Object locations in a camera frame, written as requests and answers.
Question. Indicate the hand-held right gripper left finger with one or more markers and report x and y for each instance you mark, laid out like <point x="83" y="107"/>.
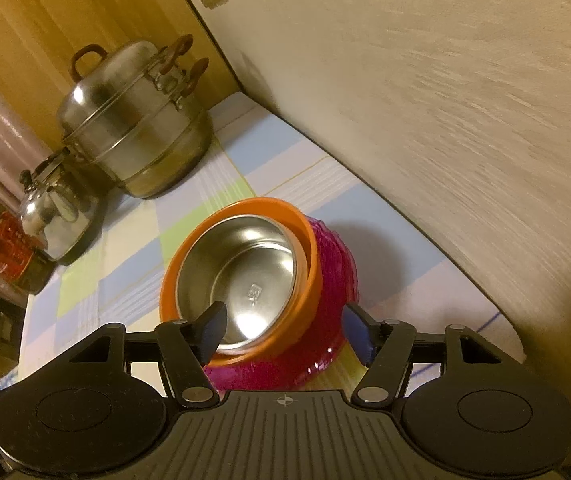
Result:
<point x="213" y="327"/>

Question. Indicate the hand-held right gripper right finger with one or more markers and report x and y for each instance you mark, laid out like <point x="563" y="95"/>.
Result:
<point x="358" y="332"/>

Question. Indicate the stainless steel bowl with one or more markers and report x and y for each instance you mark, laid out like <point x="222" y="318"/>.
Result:
<point x="250" y="275"/>

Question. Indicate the orange plastic bowl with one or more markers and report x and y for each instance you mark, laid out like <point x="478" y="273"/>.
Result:
<point x="290" y="310"/>

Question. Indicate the pastel plaid tablecloth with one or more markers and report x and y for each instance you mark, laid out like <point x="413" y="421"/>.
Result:
<point x="275" y="170"/>

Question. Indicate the stainless steel kettle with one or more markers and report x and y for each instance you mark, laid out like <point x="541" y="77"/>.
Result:
<point x="60" y="220"/>

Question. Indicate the cooking oil bottle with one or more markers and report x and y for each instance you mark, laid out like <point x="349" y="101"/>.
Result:
<point x="10" y="250"/>

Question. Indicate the stainless steel steamer pot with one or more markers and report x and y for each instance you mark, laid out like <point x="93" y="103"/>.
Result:
<point x="135" y="125"/>

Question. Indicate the wooden door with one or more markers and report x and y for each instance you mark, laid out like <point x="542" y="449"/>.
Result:
<point x="40" y="20"/>

